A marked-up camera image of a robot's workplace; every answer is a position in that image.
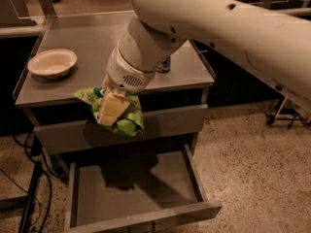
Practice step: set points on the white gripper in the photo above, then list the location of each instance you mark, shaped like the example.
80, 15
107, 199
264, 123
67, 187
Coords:
124, 73

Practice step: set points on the green rice chip bag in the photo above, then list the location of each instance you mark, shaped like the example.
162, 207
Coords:
130, 123

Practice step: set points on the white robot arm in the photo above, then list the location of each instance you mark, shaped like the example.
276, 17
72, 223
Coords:
273, 47

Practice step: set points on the grey upper drawer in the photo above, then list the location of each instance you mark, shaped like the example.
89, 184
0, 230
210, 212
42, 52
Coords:
85, 135

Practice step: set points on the grey metal drawer cabinet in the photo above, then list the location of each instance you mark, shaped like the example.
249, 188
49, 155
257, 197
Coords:
92, 38

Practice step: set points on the open grey middle drawer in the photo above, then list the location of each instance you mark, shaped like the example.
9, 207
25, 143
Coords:
136, 191

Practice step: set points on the blue energy drink can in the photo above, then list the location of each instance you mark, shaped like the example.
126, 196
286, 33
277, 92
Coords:
164, 66

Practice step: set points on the white paper bowl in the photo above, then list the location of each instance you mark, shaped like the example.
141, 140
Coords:
52, 64

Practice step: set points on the black metal floor bar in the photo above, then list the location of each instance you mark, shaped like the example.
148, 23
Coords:
29, 202

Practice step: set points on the yellow wheeled cart frame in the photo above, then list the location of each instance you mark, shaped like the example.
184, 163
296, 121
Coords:
282, 113

